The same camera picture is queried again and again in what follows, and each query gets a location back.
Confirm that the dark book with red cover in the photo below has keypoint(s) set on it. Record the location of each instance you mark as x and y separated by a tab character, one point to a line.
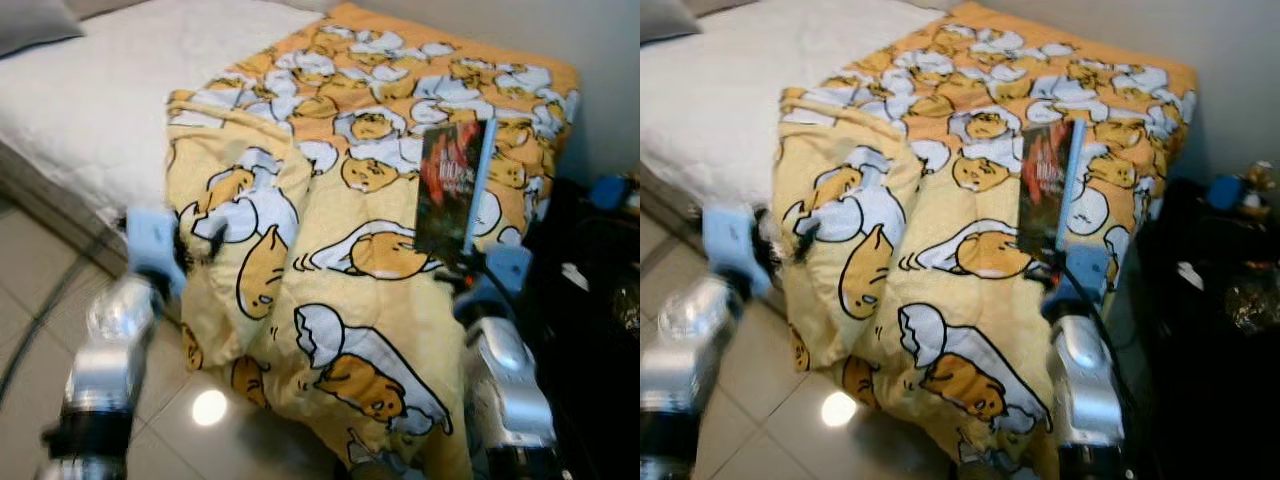
450	185
1045	185

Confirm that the yellow cartoon print blanket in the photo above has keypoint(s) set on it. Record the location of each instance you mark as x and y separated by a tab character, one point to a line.
350	300
960	300

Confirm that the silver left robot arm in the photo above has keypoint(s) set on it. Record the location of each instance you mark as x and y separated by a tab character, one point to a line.
680	370
100	370

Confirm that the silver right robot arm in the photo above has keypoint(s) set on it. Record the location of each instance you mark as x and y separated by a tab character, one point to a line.
505	380
1075	380

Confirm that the small white item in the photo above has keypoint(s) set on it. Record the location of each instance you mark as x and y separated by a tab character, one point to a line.
575	276
1190	276

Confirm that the clear glass item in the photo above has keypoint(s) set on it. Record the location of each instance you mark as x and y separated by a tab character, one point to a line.
1250	305
627	300

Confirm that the white quilted bed mattress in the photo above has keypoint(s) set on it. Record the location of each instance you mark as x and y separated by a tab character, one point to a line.
720	100
100	100

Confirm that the black nightstand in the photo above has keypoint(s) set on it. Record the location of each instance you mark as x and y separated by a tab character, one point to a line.
1200	400
590	380

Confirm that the small blue object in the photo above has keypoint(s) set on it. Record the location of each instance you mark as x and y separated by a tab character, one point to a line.
1225	192
610	192

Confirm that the small brown figurine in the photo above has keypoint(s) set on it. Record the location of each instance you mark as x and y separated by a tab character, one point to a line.
1258	185

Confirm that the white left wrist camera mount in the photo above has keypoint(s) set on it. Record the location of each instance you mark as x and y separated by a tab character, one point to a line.
730	240
150	245

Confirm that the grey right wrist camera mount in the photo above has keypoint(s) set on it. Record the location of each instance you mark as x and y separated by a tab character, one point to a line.
1088	278
510	272

